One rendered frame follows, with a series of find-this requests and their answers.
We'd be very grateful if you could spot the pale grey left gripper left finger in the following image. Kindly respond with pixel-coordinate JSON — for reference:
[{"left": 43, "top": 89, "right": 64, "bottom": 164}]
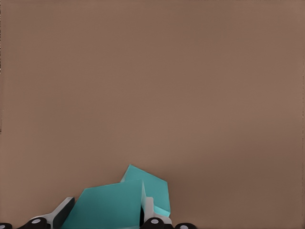
[{"left": 21, "top": 197, "right": 76, "bottom": 229}]

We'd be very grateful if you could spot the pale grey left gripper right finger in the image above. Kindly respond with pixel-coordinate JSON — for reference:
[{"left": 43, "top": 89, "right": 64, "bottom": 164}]
[{"left": 140, "top": 197, "right": 173, "bottom": 229}]

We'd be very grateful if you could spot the blue cube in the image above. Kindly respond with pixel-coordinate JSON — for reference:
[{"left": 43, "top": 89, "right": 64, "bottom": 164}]
[
  {"left": 61, "top": 179, "right": 146, "bottom": 229},
  {"left": 120, "top": 164, "right": 172, "bottom": 218}
]

